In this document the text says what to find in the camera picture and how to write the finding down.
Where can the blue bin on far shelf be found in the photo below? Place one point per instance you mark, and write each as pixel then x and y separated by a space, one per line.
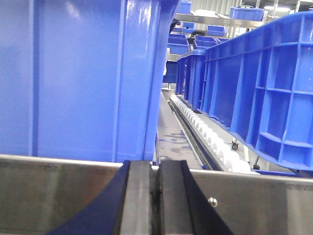
pixel 250 14

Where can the long blue ribbed crate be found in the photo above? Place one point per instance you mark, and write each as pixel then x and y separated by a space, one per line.
pixel 259 87

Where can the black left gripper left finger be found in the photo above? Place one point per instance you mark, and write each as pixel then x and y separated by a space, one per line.
pixel 123 207

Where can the white roller track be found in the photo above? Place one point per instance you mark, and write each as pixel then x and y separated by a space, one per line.
pixel 211 149

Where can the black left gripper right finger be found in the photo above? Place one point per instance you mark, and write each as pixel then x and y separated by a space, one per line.
pixel 181 207

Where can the stainless steel shelf rail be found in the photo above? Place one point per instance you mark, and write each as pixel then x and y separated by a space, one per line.
pixel 37 195

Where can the large blue upper-shelf bin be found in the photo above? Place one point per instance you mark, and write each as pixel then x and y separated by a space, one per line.
pixel 81 79

